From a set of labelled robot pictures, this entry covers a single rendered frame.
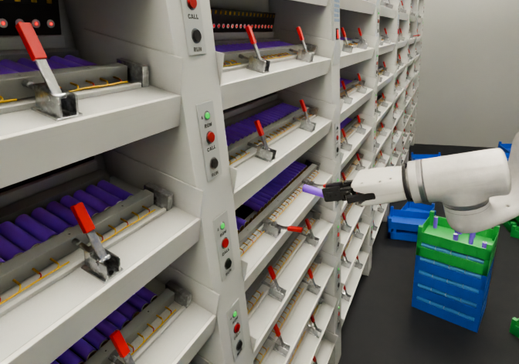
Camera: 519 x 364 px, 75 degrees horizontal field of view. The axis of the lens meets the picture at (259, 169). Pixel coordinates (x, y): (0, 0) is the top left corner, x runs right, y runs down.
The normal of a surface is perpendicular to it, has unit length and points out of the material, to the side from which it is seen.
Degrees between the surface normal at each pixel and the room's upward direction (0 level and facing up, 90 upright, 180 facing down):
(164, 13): 90
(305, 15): 90
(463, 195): 103
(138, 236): 16
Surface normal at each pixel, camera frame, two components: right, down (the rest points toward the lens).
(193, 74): 0.88, 0.09
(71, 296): 0.16, -0.87
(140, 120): 0.87, 0.35
